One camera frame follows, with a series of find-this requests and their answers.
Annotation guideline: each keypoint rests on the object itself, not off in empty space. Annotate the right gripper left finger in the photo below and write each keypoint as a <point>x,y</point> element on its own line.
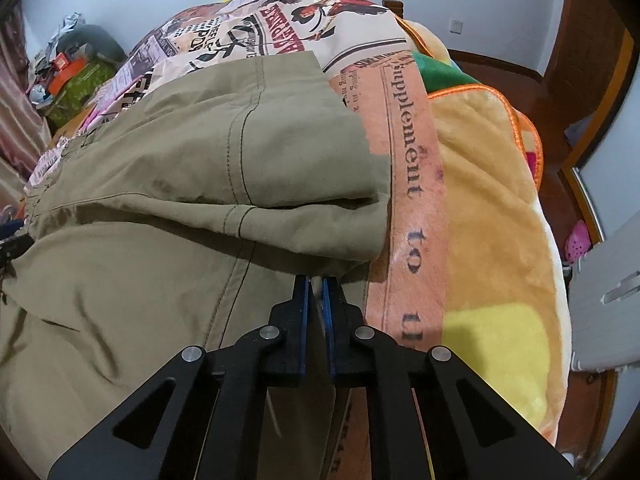
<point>200,415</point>

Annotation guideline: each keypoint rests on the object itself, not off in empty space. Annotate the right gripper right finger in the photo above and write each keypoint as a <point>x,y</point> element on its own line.
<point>430,416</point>

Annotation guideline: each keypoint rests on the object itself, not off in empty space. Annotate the olive green pants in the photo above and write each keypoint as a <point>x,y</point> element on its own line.
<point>181,221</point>

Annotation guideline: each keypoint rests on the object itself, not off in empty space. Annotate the yellow orange plush blanket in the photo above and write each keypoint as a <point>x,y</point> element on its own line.
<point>506,312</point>

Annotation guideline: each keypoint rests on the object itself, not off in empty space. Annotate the white plastic stool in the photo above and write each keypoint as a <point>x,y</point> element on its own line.
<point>603,296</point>

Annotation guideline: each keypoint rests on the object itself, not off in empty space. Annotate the pink slipper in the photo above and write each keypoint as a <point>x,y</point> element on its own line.
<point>577,243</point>

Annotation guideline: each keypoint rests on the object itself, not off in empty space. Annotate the striped red beige curtain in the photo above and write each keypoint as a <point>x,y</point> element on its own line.
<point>24,134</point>

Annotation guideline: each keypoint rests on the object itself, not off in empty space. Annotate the green patterned storage bin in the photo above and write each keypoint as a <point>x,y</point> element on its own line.
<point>77,91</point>

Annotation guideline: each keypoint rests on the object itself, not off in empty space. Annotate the newspaper print bed sheet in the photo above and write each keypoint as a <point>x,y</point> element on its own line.
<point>370,64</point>

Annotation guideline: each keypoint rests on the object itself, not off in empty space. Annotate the orange box on bin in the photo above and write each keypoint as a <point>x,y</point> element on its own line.
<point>65,69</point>

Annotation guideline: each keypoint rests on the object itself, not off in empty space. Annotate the grey green pillow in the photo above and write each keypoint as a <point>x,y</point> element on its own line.
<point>98,41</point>

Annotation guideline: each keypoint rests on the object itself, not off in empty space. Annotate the wall power socket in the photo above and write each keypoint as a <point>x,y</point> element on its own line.
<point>455,27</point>

